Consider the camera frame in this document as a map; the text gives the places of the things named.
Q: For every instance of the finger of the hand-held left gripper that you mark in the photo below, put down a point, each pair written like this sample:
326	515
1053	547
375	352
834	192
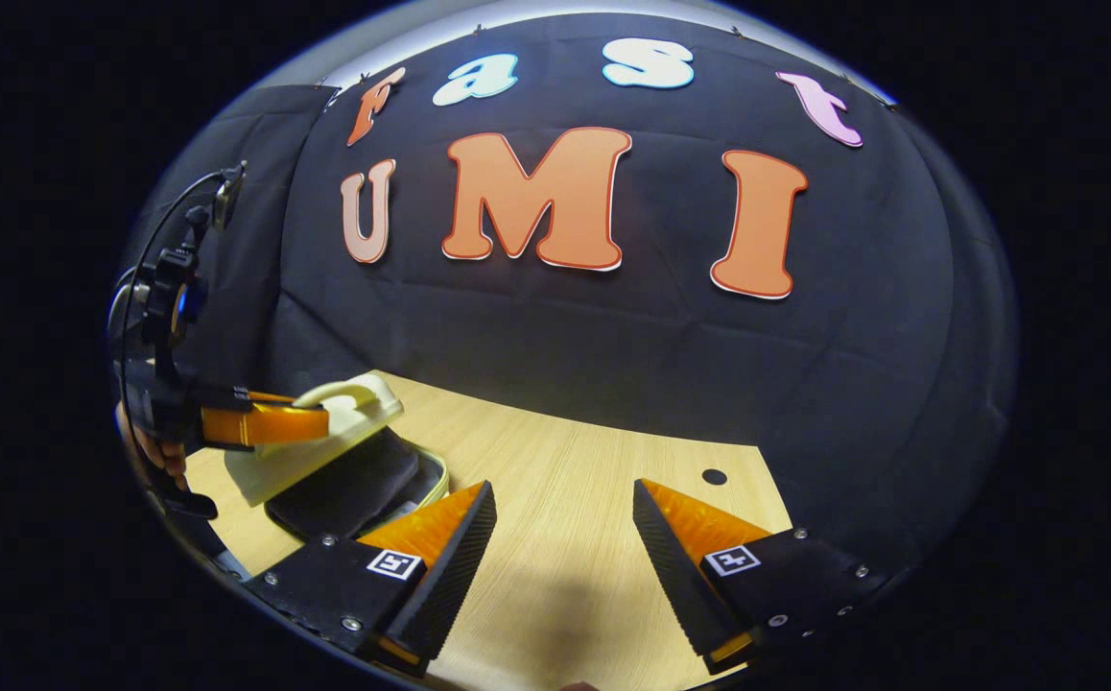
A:
268	396
268	425

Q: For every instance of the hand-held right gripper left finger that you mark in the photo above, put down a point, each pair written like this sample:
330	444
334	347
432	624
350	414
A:
455	576

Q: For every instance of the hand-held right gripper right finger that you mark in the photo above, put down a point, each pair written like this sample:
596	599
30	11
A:
671	576

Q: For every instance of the cream yellow suitcase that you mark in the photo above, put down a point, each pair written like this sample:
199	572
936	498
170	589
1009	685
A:
306	451

